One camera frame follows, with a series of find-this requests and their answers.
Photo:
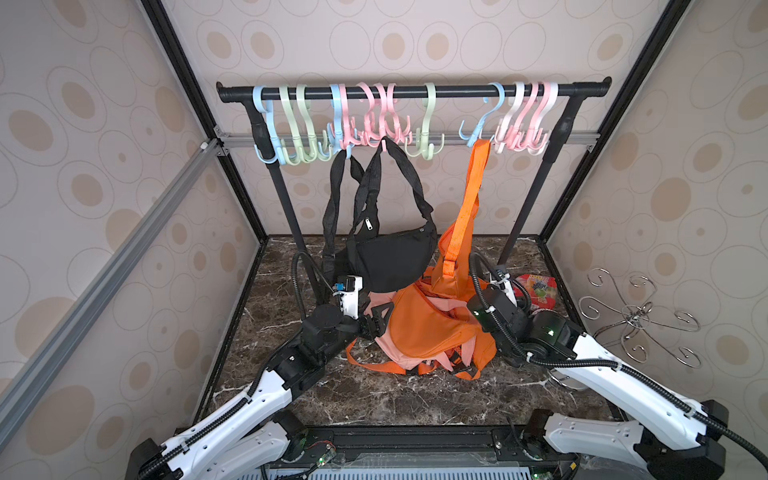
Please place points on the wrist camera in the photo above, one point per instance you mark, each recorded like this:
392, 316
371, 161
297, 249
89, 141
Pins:
347, 290
505, 285

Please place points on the orange crossbody bag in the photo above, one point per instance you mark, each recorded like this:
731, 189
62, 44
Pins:
450, 278

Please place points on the black crossbody bag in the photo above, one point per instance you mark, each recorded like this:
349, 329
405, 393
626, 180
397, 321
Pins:
389, 262
335, 262

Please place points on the light blue right hook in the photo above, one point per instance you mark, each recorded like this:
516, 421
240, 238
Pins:
477, 131

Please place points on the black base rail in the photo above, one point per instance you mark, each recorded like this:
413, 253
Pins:
289, 450

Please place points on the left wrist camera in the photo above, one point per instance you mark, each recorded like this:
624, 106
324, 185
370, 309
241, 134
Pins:
347, 290

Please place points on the green plastic hook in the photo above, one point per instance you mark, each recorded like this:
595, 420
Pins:
300, 154

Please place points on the chrome wire hook stand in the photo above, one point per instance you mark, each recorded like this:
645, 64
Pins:
635, 321

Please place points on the red snack packet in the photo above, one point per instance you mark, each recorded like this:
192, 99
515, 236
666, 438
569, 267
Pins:
541, 289

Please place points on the light blue hook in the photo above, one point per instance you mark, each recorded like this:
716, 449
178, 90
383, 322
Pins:
273, 152
477, 131

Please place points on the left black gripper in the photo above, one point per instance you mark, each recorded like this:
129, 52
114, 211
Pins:
367, 324

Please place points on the aluminium side rail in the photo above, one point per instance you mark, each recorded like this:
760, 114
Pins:
35, 378

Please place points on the green middle hook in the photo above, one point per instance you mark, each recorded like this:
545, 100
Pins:
425, 146

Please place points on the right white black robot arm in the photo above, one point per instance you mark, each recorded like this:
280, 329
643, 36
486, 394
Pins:
667, 435

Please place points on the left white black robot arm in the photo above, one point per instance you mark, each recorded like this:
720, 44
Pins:
255, 428

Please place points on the white plastic hook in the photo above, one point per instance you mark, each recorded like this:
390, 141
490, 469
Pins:
504, 124

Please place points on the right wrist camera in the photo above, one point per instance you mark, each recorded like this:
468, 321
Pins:
505, 285

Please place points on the light blue leftmost hook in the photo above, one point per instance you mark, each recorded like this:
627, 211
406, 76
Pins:
273, 152

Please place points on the orange pink backpack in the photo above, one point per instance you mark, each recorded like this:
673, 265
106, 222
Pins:
426, 331

